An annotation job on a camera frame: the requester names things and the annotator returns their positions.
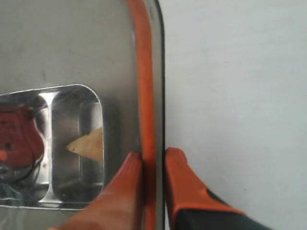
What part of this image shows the transparent dark lunch box lid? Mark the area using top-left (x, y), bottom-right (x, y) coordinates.
top-left (0, 0), bottom-right (166, 230)

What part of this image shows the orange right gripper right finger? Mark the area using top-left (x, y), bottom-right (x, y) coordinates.
top-left (165, 148), bottom-right (267, 230)

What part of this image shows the steel two-compartment lunch box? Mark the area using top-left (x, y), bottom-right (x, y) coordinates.
top-left (0, 84), bottom-right (104, 211)

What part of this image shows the yellow toy cheese wedge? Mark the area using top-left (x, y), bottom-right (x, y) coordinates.
top-left (65, 127), bottom-right (104, 161)

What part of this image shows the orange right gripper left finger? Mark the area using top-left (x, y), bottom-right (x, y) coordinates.
top-left (53, 152), bottom-right (143, 230)

